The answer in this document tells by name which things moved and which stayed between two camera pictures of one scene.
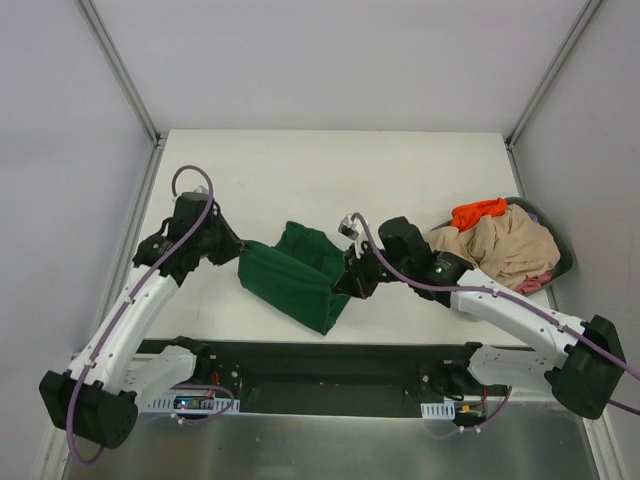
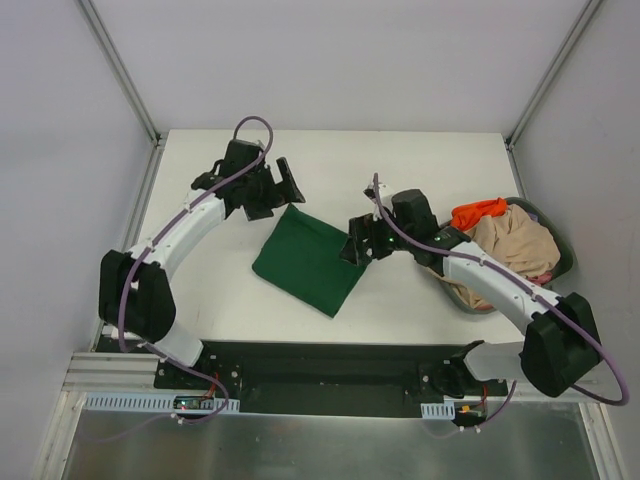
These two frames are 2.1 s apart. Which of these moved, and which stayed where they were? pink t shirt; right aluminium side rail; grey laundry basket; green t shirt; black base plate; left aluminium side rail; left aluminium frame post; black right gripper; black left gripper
Moved: black left gripper; black right gripper; green t shirt
Stayed: left aluminium side rail; grey laundry basket; pink t shirt; left aluminium frame post; black base plate; right aluminium side rail
